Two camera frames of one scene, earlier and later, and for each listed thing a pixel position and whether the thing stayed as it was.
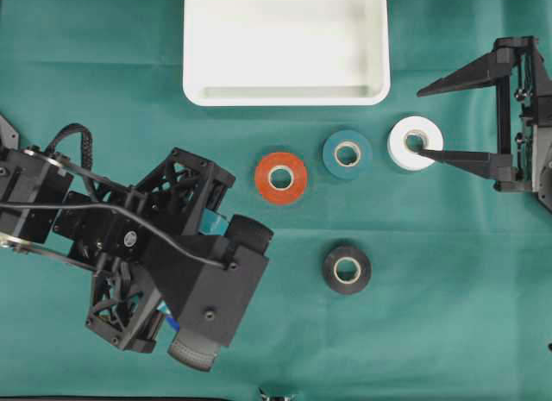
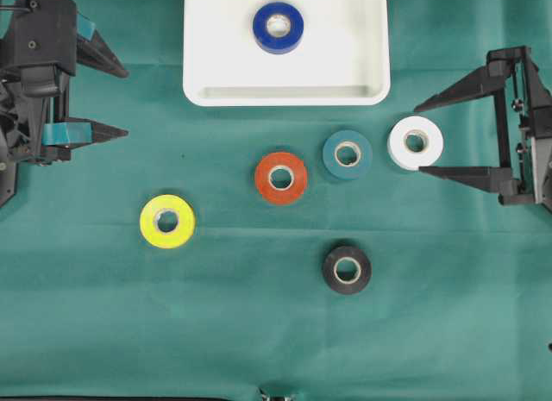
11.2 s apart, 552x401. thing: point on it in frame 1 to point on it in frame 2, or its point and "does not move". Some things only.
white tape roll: (398, 146) does not move
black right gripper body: (181, 193) to (34, 103)
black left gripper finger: (498, 167) to (495, 179)
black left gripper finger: (498, 65) to (492, 77)
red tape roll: (263, 178) does not move
